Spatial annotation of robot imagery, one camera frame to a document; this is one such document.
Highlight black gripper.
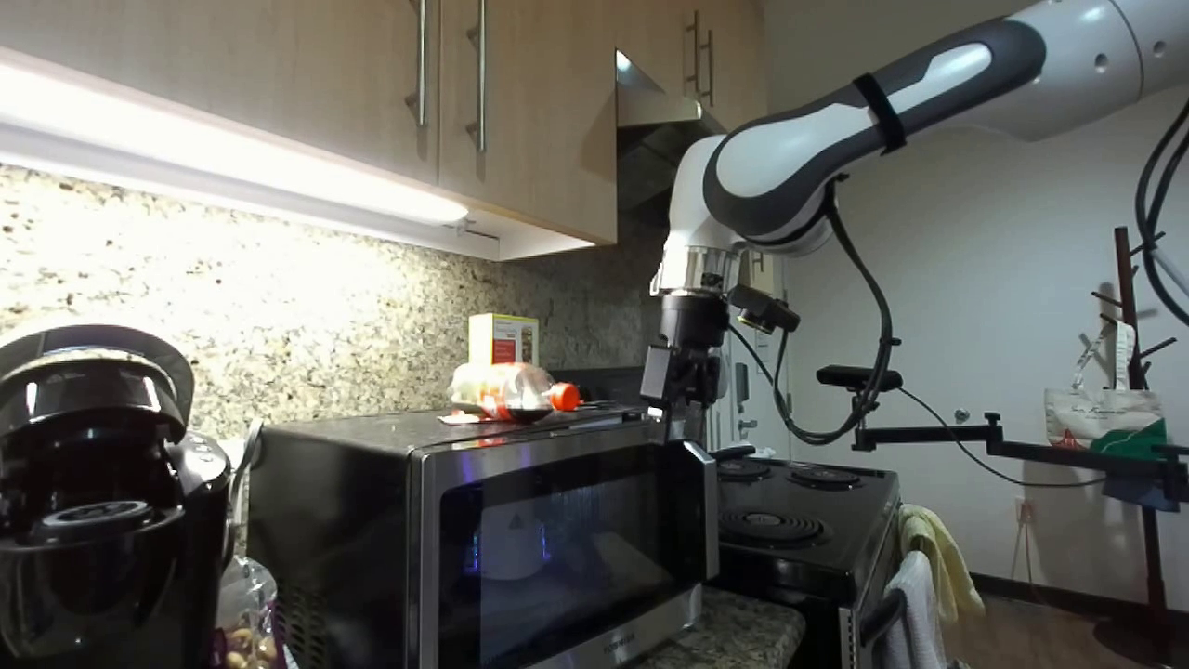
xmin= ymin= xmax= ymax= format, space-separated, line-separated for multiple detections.
xmin=638 ymin=291 xmax=728 ymax=405

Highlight stainless steel microwave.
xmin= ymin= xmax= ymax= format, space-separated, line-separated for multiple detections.
xmin=251 ymin=410 xmax=718 ymax=669

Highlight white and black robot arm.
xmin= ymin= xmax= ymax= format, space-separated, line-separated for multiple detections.
xmin=638 ymin=0 xmax=1189 ymax=405

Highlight black coffee maker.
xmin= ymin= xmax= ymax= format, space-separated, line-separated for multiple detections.
xmin=0 ymin=324 xmax=232 ymax=669

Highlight white refrigerator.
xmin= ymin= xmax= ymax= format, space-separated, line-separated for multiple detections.
xmin=708 ymin=327 xmax=791 ymax=462

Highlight white and red box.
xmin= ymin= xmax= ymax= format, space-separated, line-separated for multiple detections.
xmin=469 ymin=311 xmax=538 ymax=366

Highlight black stove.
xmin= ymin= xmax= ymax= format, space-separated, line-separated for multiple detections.
xmin=718 ymin=454 xmax=901 ymax=669

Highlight stainless range hood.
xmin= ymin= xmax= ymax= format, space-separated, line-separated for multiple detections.
xmin=615 ymin=47 xmax=721 ymax=226

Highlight yellow towel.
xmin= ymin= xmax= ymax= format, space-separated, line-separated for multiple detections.
xmin=901 ymin=501 xmax=985 ymax=626

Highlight wooden upper cabinets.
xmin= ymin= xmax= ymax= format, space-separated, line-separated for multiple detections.
xmin=0 ymin=0 xmax=767 ymax=259

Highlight white towel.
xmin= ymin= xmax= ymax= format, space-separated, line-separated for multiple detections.
xmin=876 ymin=549 xmax=950 ymax=669

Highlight wooden mug tree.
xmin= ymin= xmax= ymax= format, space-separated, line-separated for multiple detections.
xmin=1094 ymin=226 xmax=1167 ymax=392

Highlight green and white bag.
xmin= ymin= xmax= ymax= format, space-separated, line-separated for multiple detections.
xmin=1046 ymin=392 xmax=1167 ymax=462

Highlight plastic snack bag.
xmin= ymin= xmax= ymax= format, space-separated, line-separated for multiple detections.
xmin=217 ymin=559 xmax=287 ymax=669

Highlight under-cabinet light strip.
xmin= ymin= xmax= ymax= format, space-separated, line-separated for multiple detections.
xmin=0 ymin=47 xmax=469 ymax=232

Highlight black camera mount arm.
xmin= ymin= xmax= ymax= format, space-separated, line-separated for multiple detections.
xmin=854 ymin=411 xmax=1189 ymax=501

